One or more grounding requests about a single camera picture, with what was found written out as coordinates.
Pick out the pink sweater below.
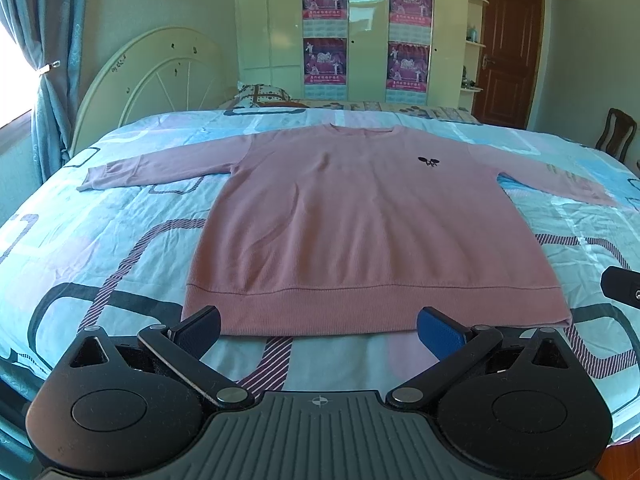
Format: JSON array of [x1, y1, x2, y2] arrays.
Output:
[[82, 125, 612, 336]]

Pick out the light blue patterned bedsheet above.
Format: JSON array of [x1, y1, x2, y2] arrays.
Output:
[[1, 110, 639, 444]]

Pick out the dark wooden chair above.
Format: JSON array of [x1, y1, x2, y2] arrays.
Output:
[[596, 107, 638, 162]]

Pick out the beige cartoon quilt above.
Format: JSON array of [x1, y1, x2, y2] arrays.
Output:
[[291, 100, 480, 125]]

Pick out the patterned pillow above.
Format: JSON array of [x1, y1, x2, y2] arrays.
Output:
[[219, 84, 292, 110]]

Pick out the cream arched headboard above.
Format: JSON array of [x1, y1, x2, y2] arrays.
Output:
[[70, 27, 234, 155]]

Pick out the brown wooden door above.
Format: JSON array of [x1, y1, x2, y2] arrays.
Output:
[[473, 0, 544, 129]]

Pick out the lower right pink poster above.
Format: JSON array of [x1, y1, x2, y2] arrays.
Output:
[[385, 42, 430, 105]]

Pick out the pink poster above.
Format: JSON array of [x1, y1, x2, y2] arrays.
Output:
[[303, 38, 347, 101], [385, 42, 430, 105], [302, 0, 348, 39], [388, 0, 433, 47]]

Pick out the lower left pink poster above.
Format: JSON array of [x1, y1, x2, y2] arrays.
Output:
[[303, 38, 347, 101]]

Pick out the cream corner shelves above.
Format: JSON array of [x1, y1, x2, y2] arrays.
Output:
[[459, 0, 489, 112]]

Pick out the cream wardrobe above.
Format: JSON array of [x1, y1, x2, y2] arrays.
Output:
[[235, 0, 468, 106]]

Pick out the upper right pink poster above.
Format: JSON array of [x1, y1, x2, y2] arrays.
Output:
[[388, 0, 433, 47]]

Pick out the teal curtain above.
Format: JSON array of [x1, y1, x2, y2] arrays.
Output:
[[1, 0, 87, 182]]

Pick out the upper left pink poster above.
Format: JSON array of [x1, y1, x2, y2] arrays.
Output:
[[302, 0, 348, 39]]

